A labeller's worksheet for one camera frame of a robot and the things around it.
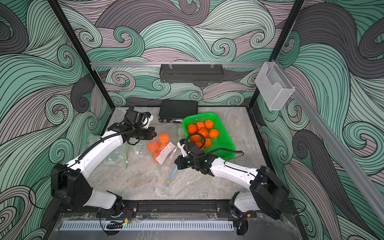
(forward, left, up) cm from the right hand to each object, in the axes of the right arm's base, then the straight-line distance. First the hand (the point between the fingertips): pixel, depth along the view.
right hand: (172, 164), depth 79 cm
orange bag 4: (+16, +6, +2) cm, 17 cm away
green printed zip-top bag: (+8, +31, -7) cm, 33 cm away
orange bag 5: (+6, +10, +1) cm, 11 cm away
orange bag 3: (+9, +11, +3) cm, 15 cm away
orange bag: (+23, -25, -5) cm, 34 cm away
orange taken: (+26, -11, -4) cm, 29 cm away
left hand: (+14, +10, +8) cm, 19 cm away
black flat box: (+45, +2, -6) cm, 45 cm away
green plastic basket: (+17, -31, -11) cm, 37 cm away
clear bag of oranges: (+5, +8, +1) cm, 10 cm away
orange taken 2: (+30, -17, -5) cm, 35 cm away
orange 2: (+24, -19, -4) cm, 31 cm away
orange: (+32, -23, -6) cm, 40 cm away
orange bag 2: (+20, -22, -11) cm, 32 cm away
